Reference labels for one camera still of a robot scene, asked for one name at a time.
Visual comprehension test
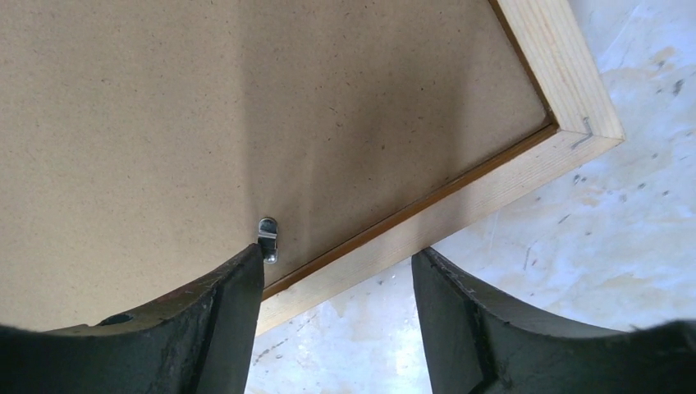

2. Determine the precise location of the wooden picture frame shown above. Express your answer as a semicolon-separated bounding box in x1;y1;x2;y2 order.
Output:
256;1;625;334

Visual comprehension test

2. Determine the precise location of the metal retaining clip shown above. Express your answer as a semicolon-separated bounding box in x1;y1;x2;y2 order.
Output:
257;217;278;264

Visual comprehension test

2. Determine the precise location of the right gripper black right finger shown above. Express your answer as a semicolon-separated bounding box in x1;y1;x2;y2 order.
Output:
411;248;695;393

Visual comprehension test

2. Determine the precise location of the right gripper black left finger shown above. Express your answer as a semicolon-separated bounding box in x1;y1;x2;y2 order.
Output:
1;244;264;393

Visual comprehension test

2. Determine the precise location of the brown cardboard backing board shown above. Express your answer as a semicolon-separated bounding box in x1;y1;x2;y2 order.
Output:
1;1;549;331

